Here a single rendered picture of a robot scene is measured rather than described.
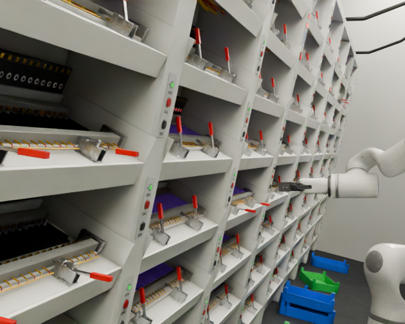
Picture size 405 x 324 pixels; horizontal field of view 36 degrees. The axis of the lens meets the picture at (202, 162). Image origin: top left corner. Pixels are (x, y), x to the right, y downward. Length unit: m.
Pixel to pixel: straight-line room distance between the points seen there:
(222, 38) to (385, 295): 0.91
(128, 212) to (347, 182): 1.12
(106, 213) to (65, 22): 0.47
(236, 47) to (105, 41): 0.96
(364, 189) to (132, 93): 1.16
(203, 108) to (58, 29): 1.08
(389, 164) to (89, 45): 1.34
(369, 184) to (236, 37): 0.68
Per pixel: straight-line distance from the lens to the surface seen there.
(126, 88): 1.17
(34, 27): 0.77
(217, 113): 1.83
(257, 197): 2.52
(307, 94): 3.20
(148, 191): 1.20
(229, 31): 1.85
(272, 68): 2.53
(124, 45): 0.98
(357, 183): 2.14
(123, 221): 1.17
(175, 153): 1.39
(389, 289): 1.96
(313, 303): 3.78
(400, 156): 2.02
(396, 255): 1.94
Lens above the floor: 1.07
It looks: 5 degrees down
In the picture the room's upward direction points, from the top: 12 degrees clockwise
